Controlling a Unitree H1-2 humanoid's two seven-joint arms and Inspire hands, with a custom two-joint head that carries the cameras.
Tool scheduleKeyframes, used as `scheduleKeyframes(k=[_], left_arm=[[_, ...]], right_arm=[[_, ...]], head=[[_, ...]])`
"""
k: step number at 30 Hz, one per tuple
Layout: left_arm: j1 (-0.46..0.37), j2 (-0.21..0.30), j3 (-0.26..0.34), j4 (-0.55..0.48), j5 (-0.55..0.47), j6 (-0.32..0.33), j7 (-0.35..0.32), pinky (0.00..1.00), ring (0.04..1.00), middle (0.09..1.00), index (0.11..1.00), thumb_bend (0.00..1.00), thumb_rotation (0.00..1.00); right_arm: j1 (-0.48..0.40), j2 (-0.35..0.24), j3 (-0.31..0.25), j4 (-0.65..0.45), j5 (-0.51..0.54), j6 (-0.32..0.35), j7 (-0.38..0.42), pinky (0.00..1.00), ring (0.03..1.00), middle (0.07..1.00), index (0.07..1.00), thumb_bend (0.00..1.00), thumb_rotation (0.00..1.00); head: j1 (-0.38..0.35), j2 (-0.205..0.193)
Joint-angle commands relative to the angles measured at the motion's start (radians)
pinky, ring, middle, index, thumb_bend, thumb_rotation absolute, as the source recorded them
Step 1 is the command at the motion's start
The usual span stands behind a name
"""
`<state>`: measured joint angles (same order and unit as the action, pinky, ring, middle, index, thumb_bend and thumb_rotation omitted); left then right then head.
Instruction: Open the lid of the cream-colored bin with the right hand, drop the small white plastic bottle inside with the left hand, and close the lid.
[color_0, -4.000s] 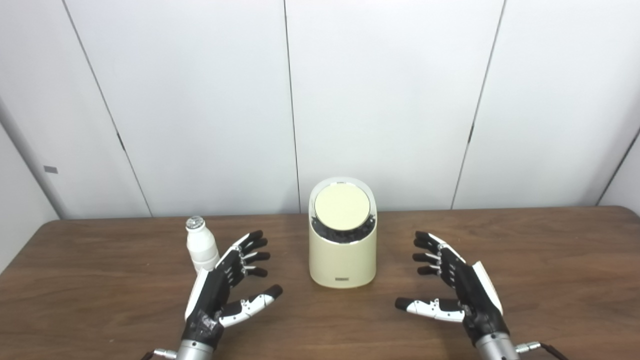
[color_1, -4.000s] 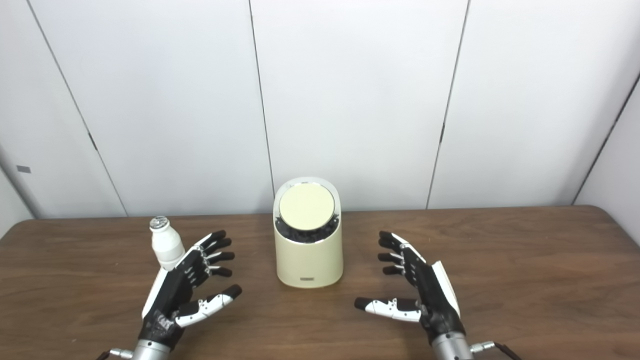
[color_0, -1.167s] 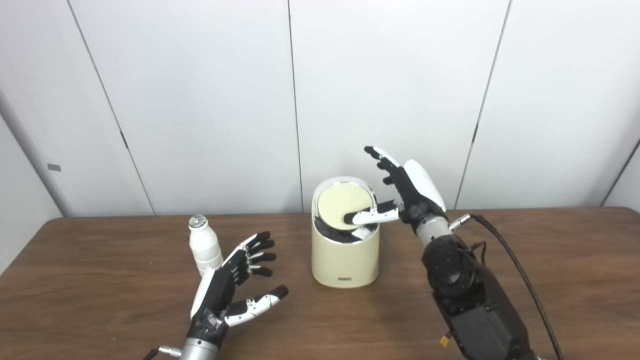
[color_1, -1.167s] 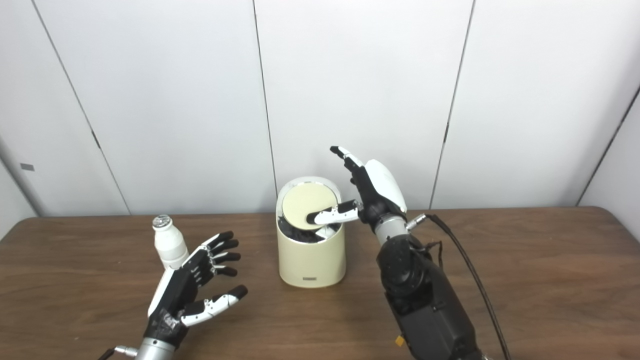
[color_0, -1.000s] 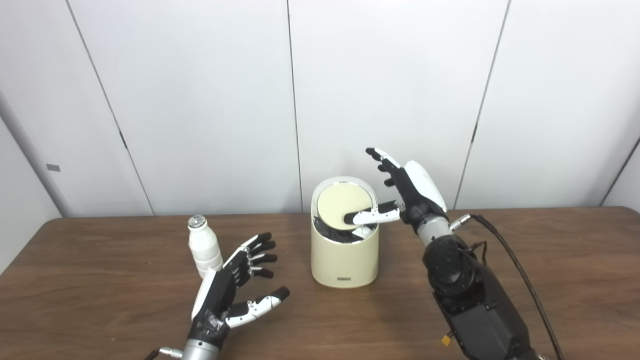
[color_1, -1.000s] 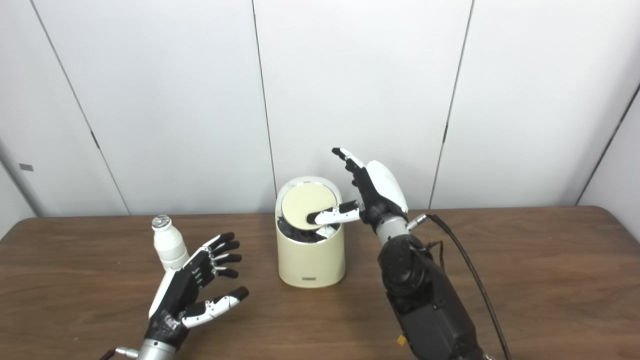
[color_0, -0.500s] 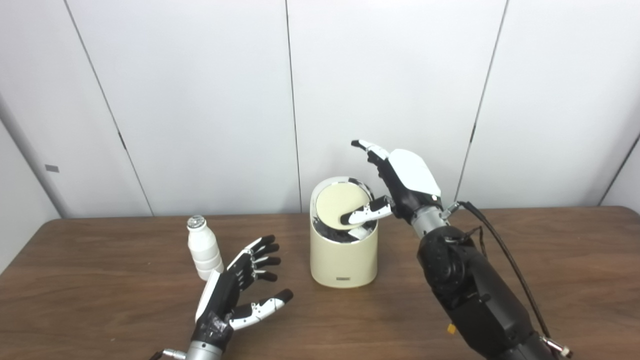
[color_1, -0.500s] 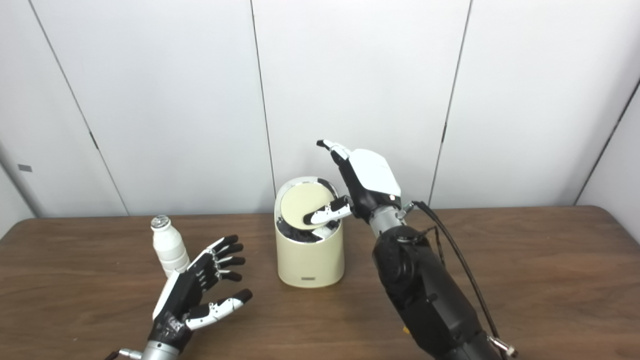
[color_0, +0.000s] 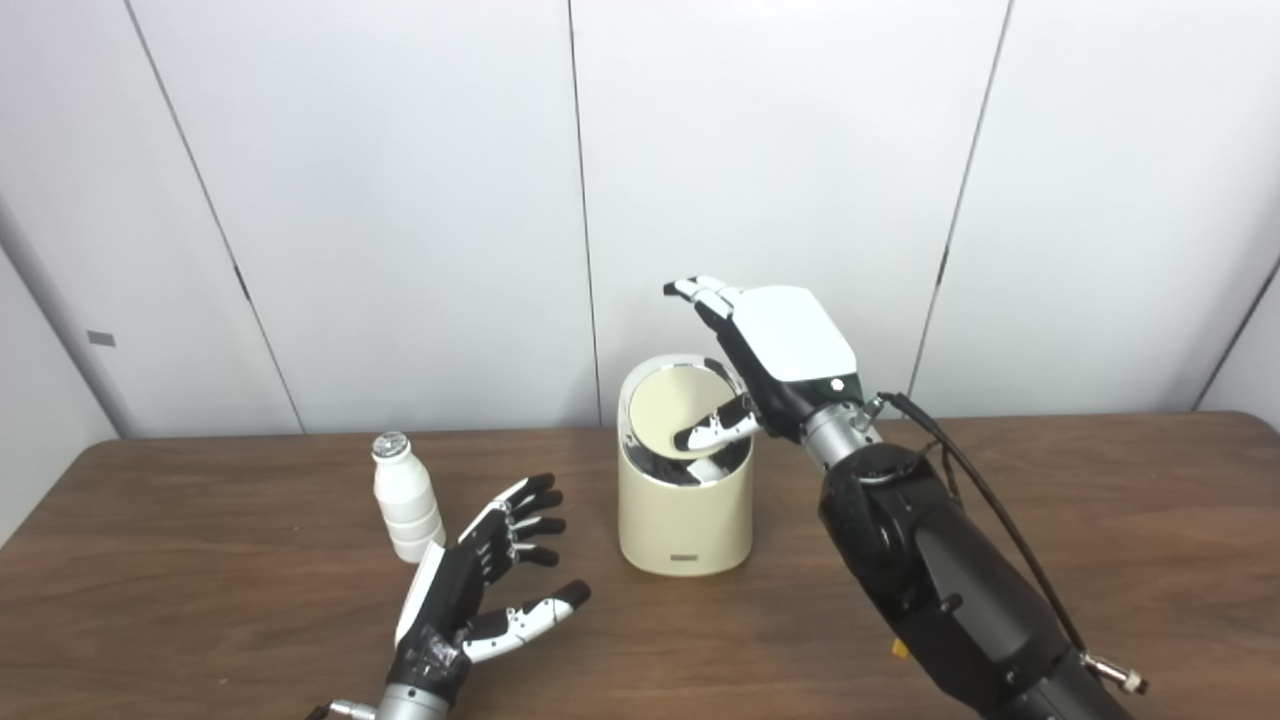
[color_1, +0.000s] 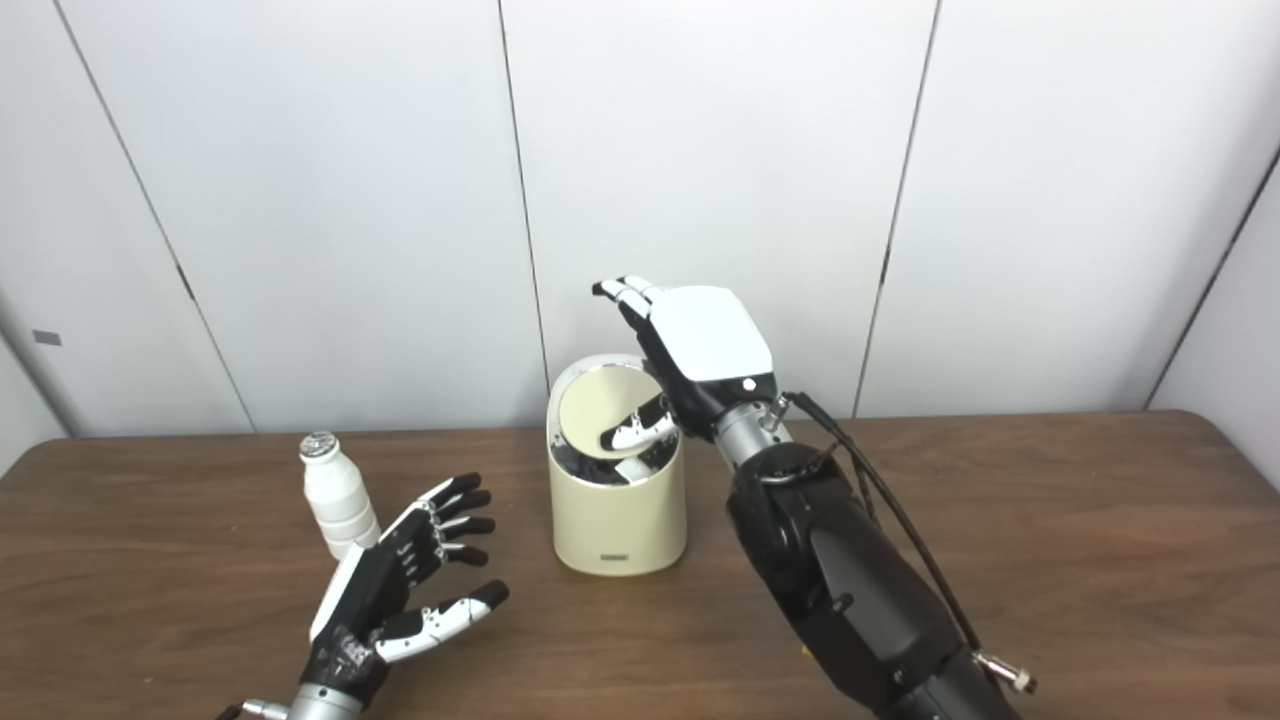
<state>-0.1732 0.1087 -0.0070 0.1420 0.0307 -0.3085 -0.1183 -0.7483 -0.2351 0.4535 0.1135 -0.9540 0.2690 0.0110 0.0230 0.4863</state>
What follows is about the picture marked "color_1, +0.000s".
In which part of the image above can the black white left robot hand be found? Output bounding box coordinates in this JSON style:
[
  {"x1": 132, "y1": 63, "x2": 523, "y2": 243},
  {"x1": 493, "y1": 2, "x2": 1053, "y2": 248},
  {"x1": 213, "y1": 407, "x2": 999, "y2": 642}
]
[{"x1": 300, "y1": 473, "x2": 509, "y2": 701}]

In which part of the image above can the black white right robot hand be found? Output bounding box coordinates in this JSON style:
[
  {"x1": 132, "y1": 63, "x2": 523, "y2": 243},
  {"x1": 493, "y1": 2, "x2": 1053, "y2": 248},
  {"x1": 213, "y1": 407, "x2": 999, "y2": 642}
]
[{"x1": 592, "y1": 276, "x2": 781, "y2": 451}]

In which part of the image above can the small white plastic bottle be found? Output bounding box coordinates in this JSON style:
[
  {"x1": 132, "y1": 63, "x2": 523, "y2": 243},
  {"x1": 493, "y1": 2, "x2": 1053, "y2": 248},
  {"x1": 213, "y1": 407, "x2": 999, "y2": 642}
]
[{"x1": 299, "y1": 431, "x2": 381, "y2": 561}]

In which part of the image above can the cream round bin lid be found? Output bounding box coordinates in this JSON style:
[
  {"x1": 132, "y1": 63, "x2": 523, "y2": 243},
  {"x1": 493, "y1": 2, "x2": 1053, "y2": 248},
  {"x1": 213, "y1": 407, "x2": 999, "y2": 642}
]
[{"x1": 558, "y1": 366, "x2": 666, "y2": 459}]

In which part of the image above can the black bin liner bag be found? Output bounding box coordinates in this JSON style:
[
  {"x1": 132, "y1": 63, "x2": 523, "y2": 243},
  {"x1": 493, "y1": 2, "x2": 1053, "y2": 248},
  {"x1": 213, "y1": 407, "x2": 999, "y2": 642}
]
[{"x1": 550, "y1": 440, "x2": 681, "y2": 488}]

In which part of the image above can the cream lidded trash can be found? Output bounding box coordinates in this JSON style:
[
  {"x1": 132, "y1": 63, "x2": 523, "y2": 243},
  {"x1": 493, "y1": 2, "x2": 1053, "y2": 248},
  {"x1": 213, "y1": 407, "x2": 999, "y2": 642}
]
[{"x1": 546, "y1": 353, "x2": 688, "y2": 577}]

